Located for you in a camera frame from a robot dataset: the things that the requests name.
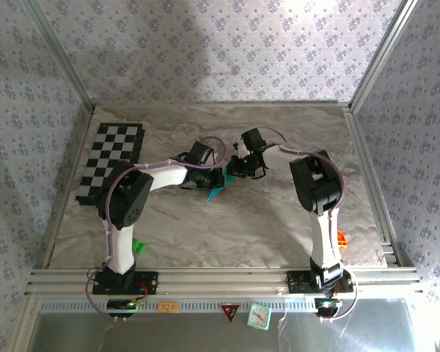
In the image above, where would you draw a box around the aluminium left corner post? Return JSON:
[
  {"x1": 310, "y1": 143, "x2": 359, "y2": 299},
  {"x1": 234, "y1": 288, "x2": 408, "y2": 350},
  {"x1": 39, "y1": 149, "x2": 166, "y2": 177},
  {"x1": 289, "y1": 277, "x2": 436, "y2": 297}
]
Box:
[{"x1": 20, "y1": 0, "x2": 96, "y2": 113}]

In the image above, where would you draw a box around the controller board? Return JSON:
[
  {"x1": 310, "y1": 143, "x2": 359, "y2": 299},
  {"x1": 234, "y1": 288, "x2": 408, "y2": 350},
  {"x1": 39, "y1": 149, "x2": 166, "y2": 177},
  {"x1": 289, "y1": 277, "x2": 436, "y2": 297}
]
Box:
[
  {"x1": 107, "y1": 298, "x2": 139, "y2": 318},
  {"x1": 314, "y1": 297, "x2": 342, "y2": 318}
]

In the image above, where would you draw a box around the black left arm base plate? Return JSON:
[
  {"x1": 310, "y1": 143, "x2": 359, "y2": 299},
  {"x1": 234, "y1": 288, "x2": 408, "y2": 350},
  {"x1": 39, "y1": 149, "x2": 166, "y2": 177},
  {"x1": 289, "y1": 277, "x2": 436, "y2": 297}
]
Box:
[{"x1": 92, "y1": 270, "x2": 158, "y2": 296}]

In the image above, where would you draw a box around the black and grey checkerboard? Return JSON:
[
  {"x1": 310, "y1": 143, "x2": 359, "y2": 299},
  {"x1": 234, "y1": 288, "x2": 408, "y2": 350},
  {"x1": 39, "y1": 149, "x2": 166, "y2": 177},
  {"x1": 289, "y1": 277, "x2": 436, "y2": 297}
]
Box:
[{"x1": 75, "y1": 122, "x2": 147, "y2": 207}]

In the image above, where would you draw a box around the red triangle sticker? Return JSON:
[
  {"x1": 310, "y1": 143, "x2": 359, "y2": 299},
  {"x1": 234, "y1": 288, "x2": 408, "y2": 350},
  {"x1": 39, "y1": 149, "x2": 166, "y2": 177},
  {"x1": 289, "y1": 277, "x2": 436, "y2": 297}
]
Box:
[{"x1": 220, "y1": 303, "x2": 242, "y2": 325}]

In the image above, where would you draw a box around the aluminium front frame rail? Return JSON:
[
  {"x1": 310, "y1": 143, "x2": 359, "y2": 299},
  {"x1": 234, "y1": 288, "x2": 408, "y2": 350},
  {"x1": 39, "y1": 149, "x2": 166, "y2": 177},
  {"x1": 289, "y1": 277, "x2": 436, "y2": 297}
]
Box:
[{"x1": 24, "y1": 266, "x2": 425, "y2": 296}]

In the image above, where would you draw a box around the aluminium left side rail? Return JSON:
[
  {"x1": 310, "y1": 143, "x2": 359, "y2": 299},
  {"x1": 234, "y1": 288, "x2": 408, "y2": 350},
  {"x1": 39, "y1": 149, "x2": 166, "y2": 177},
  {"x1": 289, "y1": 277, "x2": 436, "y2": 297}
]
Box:
[{"x1": 40, "y1": 106, "x2": 96, "y2": 268}]

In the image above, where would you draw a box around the left controller board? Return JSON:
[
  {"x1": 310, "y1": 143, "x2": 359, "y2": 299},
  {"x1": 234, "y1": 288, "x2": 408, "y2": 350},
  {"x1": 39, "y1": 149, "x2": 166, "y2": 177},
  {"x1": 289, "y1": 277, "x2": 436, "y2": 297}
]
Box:
[{"x1": 107, "y1": 298, "x2": 139, "y2": 318}]

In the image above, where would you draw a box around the aluminium corner post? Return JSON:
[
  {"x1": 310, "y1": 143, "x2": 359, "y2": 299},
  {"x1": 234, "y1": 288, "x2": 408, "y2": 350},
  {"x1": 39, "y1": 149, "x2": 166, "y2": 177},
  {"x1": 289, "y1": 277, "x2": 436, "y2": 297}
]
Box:
[
  {"x1": 20, "y1": 0, "x2": 96, "y2": 113},
  {"x1": 348, "y1": 0, "x2": 421, "y2": 113}
]

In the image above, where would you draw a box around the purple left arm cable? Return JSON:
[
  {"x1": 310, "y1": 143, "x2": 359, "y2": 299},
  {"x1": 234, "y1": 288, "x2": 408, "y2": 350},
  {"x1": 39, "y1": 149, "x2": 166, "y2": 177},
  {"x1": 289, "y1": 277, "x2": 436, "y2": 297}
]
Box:
[{"x1": 84, "y1": 135, "x2": 227, "y2": 323}]

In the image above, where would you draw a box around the aluminium right corner post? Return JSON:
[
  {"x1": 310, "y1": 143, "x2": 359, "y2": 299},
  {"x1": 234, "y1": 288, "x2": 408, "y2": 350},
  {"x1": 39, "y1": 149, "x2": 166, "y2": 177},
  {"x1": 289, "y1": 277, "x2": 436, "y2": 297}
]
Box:
[{"x1": 348, "y1": 0, "x2": 421, "y2": 113}]

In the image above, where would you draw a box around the grey slotted cable duct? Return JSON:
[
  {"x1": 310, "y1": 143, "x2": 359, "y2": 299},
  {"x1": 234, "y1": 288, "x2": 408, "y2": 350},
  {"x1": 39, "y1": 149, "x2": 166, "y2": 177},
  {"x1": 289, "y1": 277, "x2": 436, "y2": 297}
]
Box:
[{"x1": 40, "y1": 297, "x2": 318, "y2": 312}]

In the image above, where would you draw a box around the right controller board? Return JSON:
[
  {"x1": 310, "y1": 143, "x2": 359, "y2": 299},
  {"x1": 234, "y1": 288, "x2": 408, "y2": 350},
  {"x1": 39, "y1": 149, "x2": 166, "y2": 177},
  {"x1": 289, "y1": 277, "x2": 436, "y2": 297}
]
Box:
[{"x1": 314, "y1": 297, "x2": 342, "y2": 318}]

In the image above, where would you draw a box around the aluminium right side rail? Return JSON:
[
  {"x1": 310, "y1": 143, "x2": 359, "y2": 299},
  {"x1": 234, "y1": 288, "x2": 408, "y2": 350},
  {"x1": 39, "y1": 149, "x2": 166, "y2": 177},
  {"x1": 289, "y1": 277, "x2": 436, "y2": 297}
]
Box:
[{"x1": 342, "y1": 104, "x2": 404, "y2": 267}]

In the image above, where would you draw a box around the shiny metal sheet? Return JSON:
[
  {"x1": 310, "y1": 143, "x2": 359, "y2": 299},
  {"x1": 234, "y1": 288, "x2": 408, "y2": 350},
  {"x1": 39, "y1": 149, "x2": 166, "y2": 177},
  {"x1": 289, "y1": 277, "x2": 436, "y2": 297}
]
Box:
[{"x1": 32, "y1": 298, "x2": 417, "y2": 352}]

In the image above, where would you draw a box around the teal blue cloth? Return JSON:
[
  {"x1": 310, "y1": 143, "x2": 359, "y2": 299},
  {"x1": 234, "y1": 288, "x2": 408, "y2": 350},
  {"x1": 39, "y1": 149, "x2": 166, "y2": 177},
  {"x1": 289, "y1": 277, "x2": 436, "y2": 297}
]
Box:
[{"x1": 205, "y1": 166, "x2": 238, "y2": 203}]

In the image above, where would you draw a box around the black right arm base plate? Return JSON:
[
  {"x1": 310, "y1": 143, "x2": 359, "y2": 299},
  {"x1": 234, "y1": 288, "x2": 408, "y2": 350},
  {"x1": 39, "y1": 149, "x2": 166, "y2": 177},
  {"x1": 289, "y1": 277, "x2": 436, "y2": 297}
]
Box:
[{"x1": 286, "y1": 270, "x2": 354, "y2": 294}]

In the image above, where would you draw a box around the mint green square clock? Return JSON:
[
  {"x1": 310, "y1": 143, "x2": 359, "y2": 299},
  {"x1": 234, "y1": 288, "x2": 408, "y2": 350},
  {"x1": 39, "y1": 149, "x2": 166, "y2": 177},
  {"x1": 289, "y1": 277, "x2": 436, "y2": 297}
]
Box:
[{"x1": 246, "y1": 303, "x2": 271, "y2": 331}]

